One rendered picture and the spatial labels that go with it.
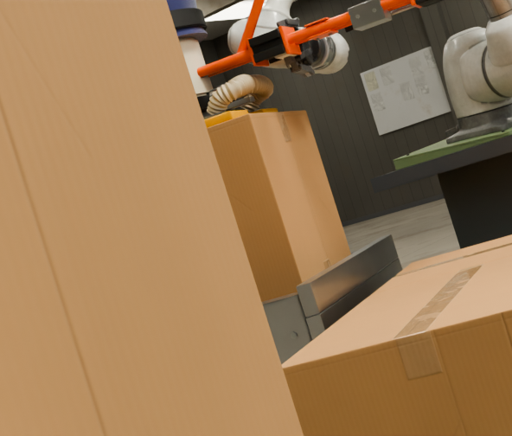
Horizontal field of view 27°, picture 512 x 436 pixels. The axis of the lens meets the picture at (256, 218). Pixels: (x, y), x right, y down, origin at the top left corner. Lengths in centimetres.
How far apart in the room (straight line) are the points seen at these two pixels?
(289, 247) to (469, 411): 76
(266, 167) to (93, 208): 170
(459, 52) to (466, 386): 155
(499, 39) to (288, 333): 108
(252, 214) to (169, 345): 169
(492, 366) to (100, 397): 108
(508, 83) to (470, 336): 143
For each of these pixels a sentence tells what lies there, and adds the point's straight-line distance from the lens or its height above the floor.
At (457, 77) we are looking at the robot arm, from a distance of 290.
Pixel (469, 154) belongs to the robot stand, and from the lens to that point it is 273.
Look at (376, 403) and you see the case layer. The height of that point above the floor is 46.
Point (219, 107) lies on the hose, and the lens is 223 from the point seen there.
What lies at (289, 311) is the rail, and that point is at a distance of 198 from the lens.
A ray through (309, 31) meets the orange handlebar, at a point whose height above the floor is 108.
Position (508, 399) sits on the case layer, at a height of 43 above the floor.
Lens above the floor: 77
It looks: level
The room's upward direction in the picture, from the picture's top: 18 degrees counter-clockwise
